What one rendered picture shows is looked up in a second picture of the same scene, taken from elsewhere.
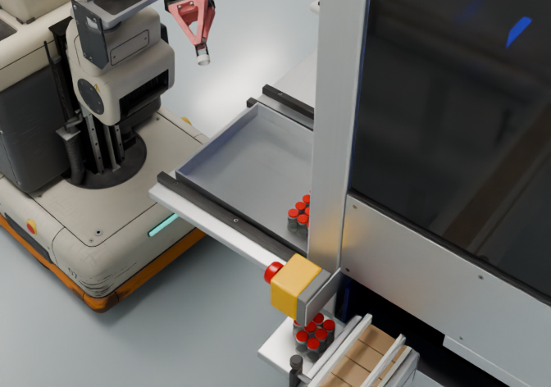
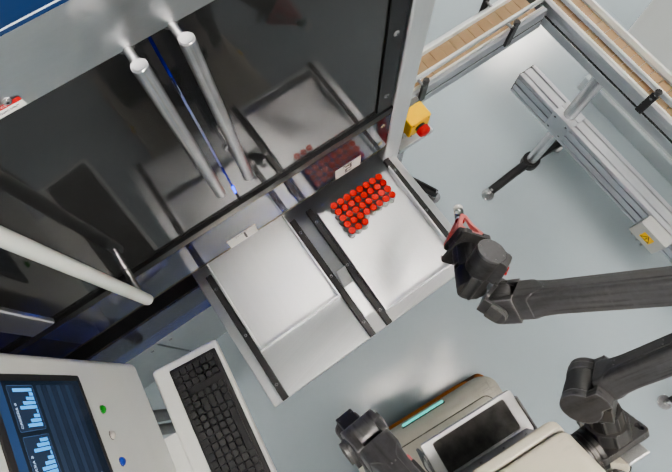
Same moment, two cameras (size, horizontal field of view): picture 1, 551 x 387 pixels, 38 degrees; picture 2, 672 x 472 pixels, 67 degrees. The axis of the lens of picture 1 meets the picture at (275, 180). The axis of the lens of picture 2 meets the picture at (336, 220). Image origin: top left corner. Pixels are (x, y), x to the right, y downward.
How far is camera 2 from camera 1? 1.52 m
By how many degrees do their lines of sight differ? 60
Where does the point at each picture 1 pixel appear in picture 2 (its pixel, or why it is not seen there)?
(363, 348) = not seen: hidden behind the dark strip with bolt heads
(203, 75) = not seen: outside the picture
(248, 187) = (410, 240)
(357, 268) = not seen: hidden behind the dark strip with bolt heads
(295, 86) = (346, 334)
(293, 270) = (417, 115)
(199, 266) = (399, 407)
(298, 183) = (375, 234)
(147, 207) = (442, 423)
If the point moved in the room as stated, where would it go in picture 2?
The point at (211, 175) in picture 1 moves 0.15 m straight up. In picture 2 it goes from (432, 259) to (442, 245)
